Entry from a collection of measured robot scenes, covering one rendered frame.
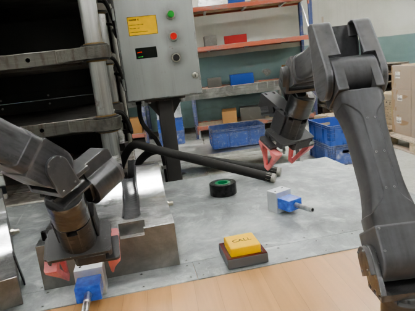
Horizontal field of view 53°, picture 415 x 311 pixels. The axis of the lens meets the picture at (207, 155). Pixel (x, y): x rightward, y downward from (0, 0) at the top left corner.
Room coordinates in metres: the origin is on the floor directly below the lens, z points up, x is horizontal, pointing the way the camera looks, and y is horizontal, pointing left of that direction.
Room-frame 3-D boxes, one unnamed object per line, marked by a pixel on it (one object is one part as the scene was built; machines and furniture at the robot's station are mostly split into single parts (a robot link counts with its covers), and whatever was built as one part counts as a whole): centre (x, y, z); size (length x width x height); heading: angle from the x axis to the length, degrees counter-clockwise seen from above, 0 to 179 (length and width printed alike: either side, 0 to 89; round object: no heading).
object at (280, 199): (0.96, -0.19, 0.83); 0.13 x 0.05 x 0.05; 31
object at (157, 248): (0.98, 0.25, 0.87); 0.50 x 0.26 x 0.14; 9
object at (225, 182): (1.18, -0.04, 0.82); 0.08 x 0.08 x 0.04
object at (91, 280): (0.64, 0.23, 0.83); 0.13 x 0.05 x 0.05; 9
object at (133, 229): (0.77, 0.16, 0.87); 0.05 x 0.05 x 0.04; 9
